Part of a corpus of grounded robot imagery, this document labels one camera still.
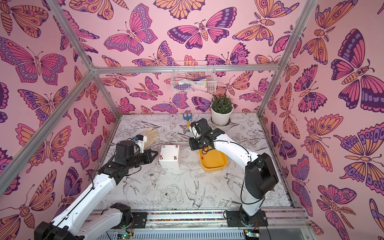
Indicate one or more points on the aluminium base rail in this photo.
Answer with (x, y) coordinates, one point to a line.
(209, 224)

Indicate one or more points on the white wire basket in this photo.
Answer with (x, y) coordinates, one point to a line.
(193, 76)

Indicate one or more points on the yellow plastic tray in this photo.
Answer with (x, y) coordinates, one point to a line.
(212, 160)

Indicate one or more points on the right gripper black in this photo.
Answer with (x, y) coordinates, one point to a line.
(197, 135)

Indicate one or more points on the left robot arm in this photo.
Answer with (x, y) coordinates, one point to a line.
(90, 192)

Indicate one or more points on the beige work glove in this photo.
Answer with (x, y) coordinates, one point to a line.
(152, 136)

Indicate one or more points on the white pot green plant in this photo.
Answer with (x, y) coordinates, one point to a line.
(222, 109)

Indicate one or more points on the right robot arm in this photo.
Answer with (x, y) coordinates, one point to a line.
(260, 176)

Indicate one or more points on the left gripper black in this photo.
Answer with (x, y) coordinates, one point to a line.
(147, 153)

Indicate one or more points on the blue yellow garden fork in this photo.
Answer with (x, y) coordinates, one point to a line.
(187, 117)

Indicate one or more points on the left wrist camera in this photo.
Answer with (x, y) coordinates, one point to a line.
(140, 140)

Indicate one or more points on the white block with screws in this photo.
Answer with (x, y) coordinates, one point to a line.
(168, 153)

